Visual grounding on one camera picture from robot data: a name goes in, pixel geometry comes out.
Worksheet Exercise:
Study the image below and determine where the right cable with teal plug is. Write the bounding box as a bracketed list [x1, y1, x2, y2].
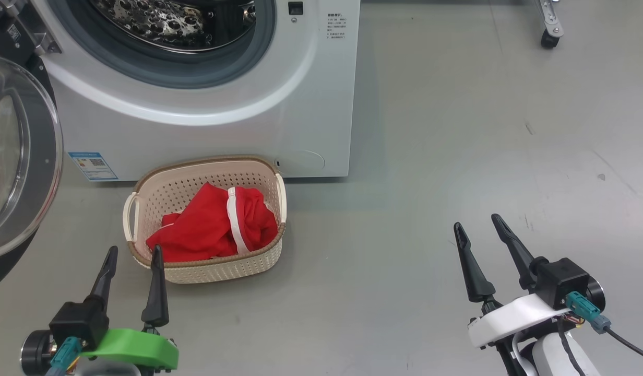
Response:
[565, 291, 643, 365]

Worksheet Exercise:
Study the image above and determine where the silver metal frame leg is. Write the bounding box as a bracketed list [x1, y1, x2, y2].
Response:
[534, 0, 565, 37]

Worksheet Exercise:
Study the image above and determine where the black cylindrical right gripper motor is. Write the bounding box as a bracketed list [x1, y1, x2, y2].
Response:
[587, 278, 606, 314]

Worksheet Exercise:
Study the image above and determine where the black cylindrical left gripper motor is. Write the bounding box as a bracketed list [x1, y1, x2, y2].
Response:
[21, 330, 55, 374]

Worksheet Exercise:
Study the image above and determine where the steel washing machine drum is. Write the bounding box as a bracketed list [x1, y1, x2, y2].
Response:
[89, 0, 257, 52]

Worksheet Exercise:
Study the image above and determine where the cream perforated laundry basket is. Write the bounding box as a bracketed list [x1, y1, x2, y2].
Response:
[123, 155, 288, 284]

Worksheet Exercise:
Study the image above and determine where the black round glass washer door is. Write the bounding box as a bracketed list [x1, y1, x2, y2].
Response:
[0, 0, 64, 293]

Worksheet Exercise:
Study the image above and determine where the white front-load washing machine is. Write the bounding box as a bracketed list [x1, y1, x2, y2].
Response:
[29, 0, 361, 182]

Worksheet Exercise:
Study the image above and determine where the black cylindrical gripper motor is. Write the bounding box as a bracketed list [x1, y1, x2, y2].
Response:
[21, 330, 55, 374]
[587, 278, 606, 314]

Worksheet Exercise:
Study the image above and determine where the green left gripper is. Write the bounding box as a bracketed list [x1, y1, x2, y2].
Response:
[79, 245, 179, 372]

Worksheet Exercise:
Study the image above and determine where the red garment with striped trim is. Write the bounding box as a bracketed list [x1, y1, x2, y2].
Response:
[146, 182, 236, 263]

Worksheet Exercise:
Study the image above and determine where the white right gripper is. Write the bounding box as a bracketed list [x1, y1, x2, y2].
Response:
[454, 214, 570, 349]

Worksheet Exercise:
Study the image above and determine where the small printed warning text label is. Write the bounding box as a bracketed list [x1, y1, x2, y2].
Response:
[327, 13, 347, 40]

